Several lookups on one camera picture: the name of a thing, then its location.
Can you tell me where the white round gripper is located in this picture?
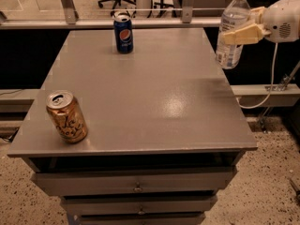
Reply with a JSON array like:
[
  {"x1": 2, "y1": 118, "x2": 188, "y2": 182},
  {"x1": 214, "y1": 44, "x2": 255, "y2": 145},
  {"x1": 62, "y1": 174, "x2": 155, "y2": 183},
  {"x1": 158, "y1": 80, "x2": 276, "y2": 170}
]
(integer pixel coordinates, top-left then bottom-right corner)
[{"x1": 222, "y1": 0, "x2": 300, "y2": 45}]

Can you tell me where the clear plastic water bottle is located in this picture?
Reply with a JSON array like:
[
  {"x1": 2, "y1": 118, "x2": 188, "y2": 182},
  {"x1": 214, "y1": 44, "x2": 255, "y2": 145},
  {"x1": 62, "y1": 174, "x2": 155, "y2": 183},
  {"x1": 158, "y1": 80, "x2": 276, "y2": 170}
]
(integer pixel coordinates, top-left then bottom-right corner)
[{"x1": 216, "y1": 0, "x2": 250, "y2": 69}]

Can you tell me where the blue Pepsi can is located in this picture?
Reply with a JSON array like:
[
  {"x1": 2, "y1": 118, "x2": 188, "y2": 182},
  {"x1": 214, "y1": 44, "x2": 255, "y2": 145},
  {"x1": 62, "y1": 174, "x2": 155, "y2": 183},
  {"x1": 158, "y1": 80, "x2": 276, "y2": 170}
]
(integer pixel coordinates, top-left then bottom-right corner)
[{"x1": 113, "y1": 12, "x2": 133, "y2": 53}]

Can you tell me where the orange LaCroix can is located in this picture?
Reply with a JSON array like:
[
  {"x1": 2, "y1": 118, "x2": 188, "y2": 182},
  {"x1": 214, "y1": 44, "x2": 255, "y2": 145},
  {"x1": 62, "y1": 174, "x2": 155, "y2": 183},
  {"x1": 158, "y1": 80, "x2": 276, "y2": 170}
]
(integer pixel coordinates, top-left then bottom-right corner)
[{"x1": 46, "y1": 90, "x2": 88, "y2": 143}]

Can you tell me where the grey drawer cabinet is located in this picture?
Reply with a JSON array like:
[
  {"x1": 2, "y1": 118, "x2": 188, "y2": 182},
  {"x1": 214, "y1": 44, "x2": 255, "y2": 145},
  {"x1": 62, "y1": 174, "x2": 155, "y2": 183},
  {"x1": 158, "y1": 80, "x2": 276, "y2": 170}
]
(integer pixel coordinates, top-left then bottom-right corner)
[{"x1": 7, "y1": 27, "x2": 259, "y2": 225}]

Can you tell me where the bottom grey drawer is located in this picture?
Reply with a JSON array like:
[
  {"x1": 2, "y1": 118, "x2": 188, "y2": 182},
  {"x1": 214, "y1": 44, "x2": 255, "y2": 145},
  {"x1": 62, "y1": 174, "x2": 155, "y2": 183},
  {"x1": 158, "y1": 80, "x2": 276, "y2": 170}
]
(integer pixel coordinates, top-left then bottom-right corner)
[{"x1": 79, "y1": 213, "x2": 205, "y2": 225}]

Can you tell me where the grey drawer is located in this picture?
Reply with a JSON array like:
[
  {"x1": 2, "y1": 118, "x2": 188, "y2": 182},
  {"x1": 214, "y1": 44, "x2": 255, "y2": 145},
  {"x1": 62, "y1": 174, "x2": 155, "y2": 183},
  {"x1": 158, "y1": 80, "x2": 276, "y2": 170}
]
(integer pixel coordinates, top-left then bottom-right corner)
[
  {"x1": 79, "y1": 213, "x2": 205, "y2": 225},
  {"x1": 62, "y1": 194, "x2": 218, "y2": 216},
  {"x1": 31, "y1": 167, "x2": 237, "y2": 196}
]

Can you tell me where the middle grey drawer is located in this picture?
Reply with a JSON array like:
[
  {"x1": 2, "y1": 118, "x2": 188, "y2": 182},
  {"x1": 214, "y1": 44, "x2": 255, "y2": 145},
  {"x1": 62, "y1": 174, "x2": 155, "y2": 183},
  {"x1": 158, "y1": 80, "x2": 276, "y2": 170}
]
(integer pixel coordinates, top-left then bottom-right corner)
[{"x1": 62, "y1": 194, "x2": 218, "y2": 216}]

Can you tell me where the top grey drawer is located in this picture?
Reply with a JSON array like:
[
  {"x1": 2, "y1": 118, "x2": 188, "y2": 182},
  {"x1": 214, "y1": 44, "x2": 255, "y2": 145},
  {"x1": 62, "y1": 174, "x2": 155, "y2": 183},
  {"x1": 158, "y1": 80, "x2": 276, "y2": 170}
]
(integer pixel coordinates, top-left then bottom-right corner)
[{"x1": 31, "y1": 167, "x2": 237, "y2": 196}]

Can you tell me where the white cable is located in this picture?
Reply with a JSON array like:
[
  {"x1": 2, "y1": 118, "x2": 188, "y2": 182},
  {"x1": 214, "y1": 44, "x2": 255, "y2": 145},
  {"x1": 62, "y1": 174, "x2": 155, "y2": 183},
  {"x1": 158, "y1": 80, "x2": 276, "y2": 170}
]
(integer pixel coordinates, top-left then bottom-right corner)
[{"x1": 236, "y1": 42, "x2": 279, "y2": 111}]

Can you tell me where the metal railing frame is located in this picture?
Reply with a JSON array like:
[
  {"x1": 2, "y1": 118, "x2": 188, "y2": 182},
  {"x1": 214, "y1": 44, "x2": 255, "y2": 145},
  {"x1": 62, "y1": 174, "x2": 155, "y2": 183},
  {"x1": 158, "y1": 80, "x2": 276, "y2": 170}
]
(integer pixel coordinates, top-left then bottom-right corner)
[{"x1": 0, "y1": 15, "x2": 220, "y2": 30}]

